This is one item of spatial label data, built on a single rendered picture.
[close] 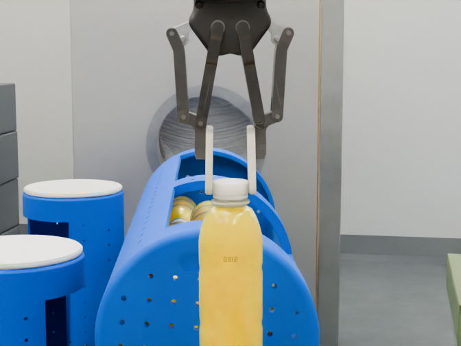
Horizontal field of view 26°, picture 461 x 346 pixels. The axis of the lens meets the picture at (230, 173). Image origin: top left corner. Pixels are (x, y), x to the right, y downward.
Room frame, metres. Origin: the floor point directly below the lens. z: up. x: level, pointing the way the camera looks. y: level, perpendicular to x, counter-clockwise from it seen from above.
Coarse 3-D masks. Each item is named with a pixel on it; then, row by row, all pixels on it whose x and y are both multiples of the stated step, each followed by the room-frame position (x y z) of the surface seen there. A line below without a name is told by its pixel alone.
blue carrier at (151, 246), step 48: (144, 192) 1.89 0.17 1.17; (192, 192) 2.07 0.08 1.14; (144, 240) 1.27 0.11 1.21; (192, 240) 1.21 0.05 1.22; (288, 240) 1.62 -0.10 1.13; (144, 288) 1.21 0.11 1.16; (192, 288) 1.21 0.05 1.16; (288, 288) 1.22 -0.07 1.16; (96, 336) 1.21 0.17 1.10; (144, 336) 1.21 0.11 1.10; (192, 336) 1.21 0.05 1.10; (288, 336) 1.22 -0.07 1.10
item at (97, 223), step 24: (24, 192) 2.78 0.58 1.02; (120, 192) 2.79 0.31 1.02; (24, 216) 2.75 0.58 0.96; (48, 216) 2.68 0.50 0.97; (72, 216) 2.67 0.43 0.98; (96, 216) 2.69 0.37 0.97; (120, 216) 2.77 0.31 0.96; (96, 240) 2.69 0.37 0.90; (120, 240) 2.77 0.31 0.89; (96, 264) 2.69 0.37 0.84; (96, 288) 2.69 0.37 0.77; (72, 312) 2.67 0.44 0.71; (96, 312) 2.69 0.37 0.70; (72, 336) 2.67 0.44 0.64
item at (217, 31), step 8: (216, 24) 1.02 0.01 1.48; (216, 32) 1.02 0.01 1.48; (216, 40) 1.03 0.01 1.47; (208, 48) 1.03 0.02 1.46; (216, 48) 1.03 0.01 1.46; (208, 56) 1.03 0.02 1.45; (216, 56) 1.03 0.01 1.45; (208, 64) 1.03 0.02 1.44; (216, 64) 1.03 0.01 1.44; (208, 72) 1.03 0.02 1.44; (208, 80) 1.03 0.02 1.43; (208, 88) 1.03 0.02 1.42; (200, 96) 1.03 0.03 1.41; (208, 96) 1.03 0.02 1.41; (200, 104) 1.03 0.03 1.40; (208, 104) 1.03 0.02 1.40; (200, 112) 1.03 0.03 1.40; (208, 112) 1.03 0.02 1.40; (200, 120) 1.03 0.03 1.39; (200, 128) 1.03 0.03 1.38
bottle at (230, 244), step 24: (216, 216) 1.02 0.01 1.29; (240, 216) 1.02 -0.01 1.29; (216, 240) 1.01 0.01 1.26; (240, 240) 1.01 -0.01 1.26; (216, 264) 1.01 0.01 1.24; (240, 264) 1.01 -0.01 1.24; (216, 288) 1.01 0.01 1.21; (240, 288) 1.01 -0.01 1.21; (216, 312) 1.01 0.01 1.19; (240, 312) 1.01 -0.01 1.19; (216, 336) 1.01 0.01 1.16; (240, 336) 1.01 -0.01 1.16
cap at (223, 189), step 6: (216, 180) 1.05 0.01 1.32; (222, 180) 1.05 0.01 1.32; (228, 180) 1.05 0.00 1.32; (234, 180) 1.05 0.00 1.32; (240, 180) 1.05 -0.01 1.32; (246, 180) 1.05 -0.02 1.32; (216, 186) 1.03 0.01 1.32; (222, 186) 1.03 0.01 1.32; (228, 186) 1.03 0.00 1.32; (234, 186) 1.03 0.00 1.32; (240, 186) 1.03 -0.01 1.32; (246, 186) 1.04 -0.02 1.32; (216, 192) 1.03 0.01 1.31; (222, 192) 1.03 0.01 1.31; (228, 192) 1.03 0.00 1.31; (234, 192) 1.03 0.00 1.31; (240, 192) 1.03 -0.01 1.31; (246, 192) 1.04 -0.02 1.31; (216, 198) 1.03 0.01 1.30; (222, 198) 1.03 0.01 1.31; (228, 198) 1.03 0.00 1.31; (234, 198) 1.03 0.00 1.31; (240, 198) 1.03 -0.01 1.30
